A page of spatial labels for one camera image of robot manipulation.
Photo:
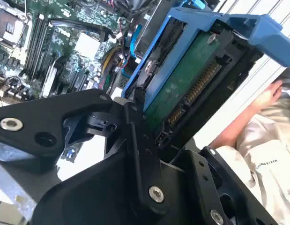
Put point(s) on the person bare hand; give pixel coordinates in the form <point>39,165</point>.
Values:
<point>267,96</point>

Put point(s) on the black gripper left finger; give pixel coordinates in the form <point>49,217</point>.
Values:
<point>41,112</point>

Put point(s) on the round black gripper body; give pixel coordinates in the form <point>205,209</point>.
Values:
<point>95,197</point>

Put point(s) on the hard disk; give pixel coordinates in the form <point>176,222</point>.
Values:
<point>182,77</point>

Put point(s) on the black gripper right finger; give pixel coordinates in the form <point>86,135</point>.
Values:
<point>205,178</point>

